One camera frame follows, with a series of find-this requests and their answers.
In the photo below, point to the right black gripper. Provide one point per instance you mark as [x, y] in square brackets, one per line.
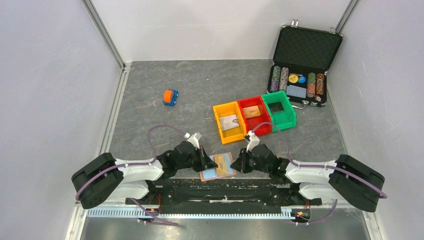
[241, 162]

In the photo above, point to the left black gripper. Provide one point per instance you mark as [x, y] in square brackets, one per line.
[208, 163]

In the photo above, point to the tan leather card holder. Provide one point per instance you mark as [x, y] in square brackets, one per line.
[210, 174]

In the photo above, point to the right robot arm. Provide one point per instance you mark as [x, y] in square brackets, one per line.
[345, 178]

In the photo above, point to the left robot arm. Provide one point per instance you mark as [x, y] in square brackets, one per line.
[107, 178]

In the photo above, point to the card in yellow bin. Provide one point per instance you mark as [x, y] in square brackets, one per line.
[229, 122]

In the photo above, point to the card in red bin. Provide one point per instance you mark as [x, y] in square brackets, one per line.
[251, 111]

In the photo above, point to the card in green bin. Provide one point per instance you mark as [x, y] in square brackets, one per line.
[276, 108]

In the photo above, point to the light blue card deck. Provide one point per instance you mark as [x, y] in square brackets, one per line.
[296, 91]

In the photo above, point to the yellow plastic bin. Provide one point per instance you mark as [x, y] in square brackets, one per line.
[232, 135]

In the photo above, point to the red plastic bin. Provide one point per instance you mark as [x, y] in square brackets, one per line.
[252, 123]

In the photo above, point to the green plastic bin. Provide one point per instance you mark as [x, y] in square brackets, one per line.
[286, 120]

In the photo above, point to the blue orange toy car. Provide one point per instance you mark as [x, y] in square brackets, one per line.
[170, 97]

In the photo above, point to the yellow dealer chip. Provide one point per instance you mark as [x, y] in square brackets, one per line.
[293, 78]

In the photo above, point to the blue dealer chip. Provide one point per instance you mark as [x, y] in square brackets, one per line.
[302, 79]

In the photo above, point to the black poker chip case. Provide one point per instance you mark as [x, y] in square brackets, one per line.
[303, 51]

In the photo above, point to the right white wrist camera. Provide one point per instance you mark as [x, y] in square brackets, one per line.
[252, 140]

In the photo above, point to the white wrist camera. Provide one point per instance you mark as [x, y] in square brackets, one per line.
[193, 139]
[252, 140]

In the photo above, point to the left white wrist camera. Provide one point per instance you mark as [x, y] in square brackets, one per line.
[193, 139]

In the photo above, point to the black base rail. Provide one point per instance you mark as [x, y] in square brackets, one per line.
[224, 196]

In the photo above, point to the white toothed cable duct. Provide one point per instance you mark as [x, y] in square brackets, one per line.
[136, 212]

